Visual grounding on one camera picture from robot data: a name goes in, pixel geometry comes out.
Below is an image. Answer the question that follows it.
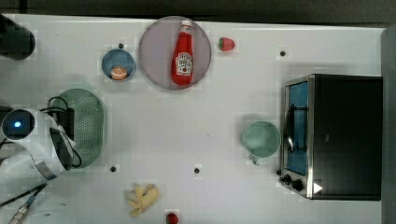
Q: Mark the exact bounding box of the mint green mug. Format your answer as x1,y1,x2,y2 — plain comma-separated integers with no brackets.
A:
240,120,281,165

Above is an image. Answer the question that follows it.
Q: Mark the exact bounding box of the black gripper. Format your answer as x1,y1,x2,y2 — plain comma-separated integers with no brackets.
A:
48,108,75,139

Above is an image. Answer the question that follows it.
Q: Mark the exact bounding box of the red ketchup bottle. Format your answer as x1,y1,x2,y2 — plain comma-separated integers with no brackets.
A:
171,20,193,86

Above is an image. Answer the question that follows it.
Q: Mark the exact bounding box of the small red strawberry toy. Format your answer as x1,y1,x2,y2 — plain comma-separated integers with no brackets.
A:
166,213,179,224

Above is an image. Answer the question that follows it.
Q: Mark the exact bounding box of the black cable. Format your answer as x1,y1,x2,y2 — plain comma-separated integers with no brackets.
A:
0,182,49,209

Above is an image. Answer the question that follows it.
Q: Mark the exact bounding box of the peeled toy banana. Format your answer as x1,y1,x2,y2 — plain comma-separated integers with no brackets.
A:
126,184,159,217

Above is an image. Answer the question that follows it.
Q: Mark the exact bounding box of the grey round plate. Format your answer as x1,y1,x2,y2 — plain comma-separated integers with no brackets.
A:
138,16,212,91

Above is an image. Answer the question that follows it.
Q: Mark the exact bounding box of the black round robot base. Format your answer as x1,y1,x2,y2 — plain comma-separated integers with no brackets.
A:
0,15,35,61

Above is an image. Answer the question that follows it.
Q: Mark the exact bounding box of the blue bowl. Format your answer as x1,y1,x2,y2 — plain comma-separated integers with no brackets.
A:
101,49,136,81

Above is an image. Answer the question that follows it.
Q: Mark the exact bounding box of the black toaster oven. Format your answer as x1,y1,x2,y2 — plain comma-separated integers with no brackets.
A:
277,74,383,201

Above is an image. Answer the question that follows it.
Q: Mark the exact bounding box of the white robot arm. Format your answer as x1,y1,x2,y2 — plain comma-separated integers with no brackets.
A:
1,108,75,180

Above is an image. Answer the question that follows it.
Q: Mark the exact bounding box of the orange half toy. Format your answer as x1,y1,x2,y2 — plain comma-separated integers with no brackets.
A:
110,65,128,80

